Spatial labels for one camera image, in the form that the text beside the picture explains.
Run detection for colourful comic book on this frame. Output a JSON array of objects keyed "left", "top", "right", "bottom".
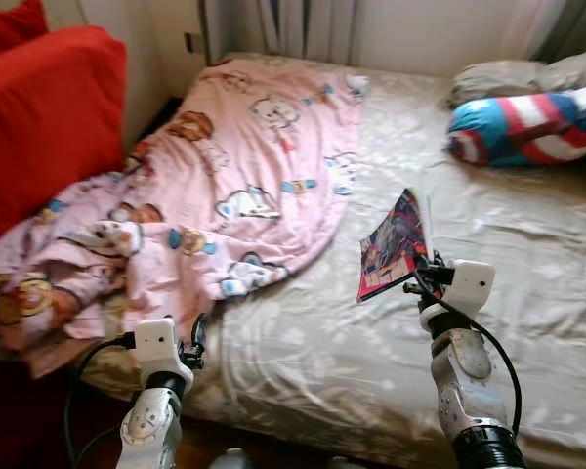
[{"left": 356, "top": 189, "right": 436, "bottom": 302}]

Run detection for grey pleated curtain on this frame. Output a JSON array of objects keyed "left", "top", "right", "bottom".
[
  {"left": 542, "top": 0, "right": 586, "bottom": 62},
  {"left": 197, "top": 0, "right": 364, "bottom": 67}
]

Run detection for blue red shield print pillow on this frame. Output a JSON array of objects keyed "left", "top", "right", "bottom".
[{"left": 446, "top": 83, "right": 586, "bottom": 168}]

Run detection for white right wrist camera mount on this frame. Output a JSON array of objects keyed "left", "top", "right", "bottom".
[{"left": 420, "top": 260, "right": 496, "bottom": 333}]

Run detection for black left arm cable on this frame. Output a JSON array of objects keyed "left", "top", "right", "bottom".
[{"left": 63, "top": 332, "right": 140, "bottom": 469}]

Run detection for long red cushion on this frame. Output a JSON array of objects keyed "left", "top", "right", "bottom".
[
  {"left": 0, "top": 0, "right": 48, "bottom": 60},
  {"left": 0, "top": 25, "right": 128, "bottom": 250}
]

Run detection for bed with grey floral sheet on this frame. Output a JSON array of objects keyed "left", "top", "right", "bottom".
[{"left": 78, "top": 51, "right": 586, "bottom": 469}]

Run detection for pink cartoon print blanket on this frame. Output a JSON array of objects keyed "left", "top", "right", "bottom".
[{"left": 0, "top": 57, "right": 370, "bottom": 377}]

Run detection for white sheer curtain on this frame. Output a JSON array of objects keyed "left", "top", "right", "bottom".
[{"left": 498, "top": 0, "right": 572, "bottom": 62}]

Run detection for silver left robot leg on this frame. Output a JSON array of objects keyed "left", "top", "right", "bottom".
[{"left": 210, "top": 448, "right": 255, "bottom": 469}]

